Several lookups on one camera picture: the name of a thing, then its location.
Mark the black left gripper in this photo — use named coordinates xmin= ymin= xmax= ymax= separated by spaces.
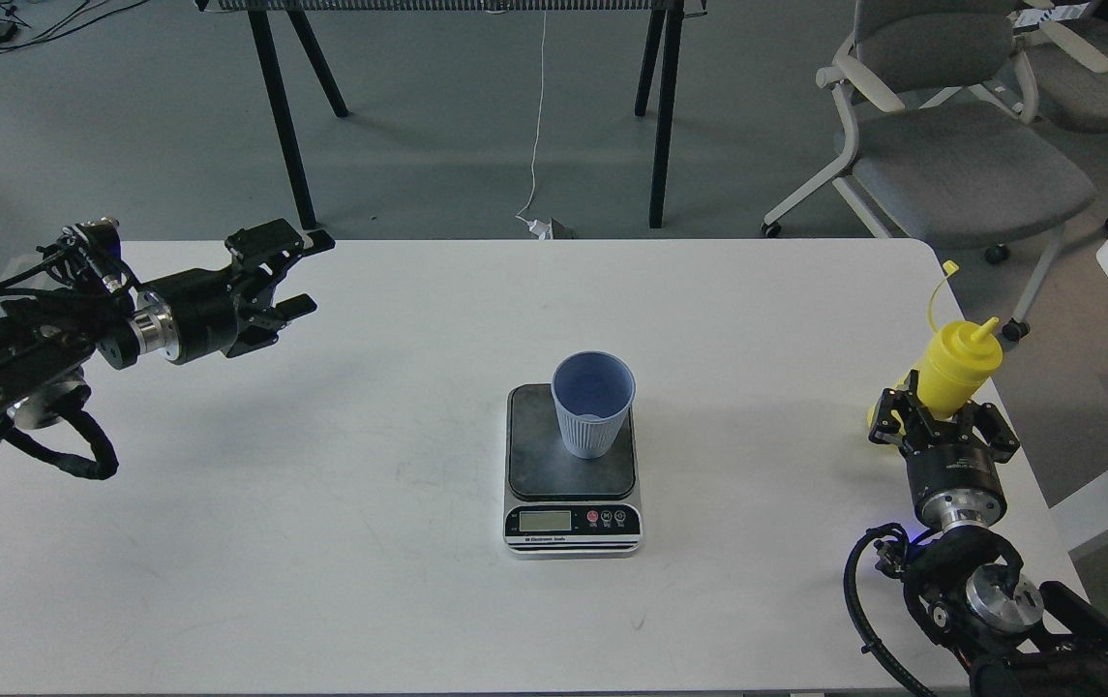
xmin=124 ymin=218 xmax=336 ymax=367

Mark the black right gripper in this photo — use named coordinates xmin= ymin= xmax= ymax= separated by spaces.
xmin=866 ymin=370 xmax=1020 ymax=530

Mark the yellow squeeze bottle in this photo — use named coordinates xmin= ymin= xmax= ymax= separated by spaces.
xmin=913 ymin=260 xmax=1003 ymax=420

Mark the blue plastic cup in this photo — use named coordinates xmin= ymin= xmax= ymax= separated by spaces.
xmin=551 ymin=351 xmax=635 ymax=460

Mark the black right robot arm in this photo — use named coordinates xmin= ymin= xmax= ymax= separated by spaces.
xmin=844 ymin=371 xmax=1108 ymax=696

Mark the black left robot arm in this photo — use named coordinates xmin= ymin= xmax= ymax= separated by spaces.
xmin=0 ymin=218 xmax=334 ymax=480

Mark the black digital kitchen scale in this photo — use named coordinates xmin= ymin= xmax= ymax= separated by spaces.
xmin=503 ymin=383 xmax=644 ymax=558

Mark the grey office chair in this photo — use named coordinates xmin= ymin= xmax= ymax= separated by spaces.
xmin=762 ymin=1 xmax=1096 ymax=344
xmin=1012 ymin=1 xmax=1108 ymax=233

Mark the black leg background table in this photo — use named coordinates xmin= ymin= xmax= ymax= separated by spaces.
xmin=194 ymin=1 xmax=709 ymax=230

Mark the white hanging cable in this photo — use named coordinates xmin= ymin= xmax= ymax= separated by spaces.
xmin=515 ymin=10 xmax=574 ymax=240

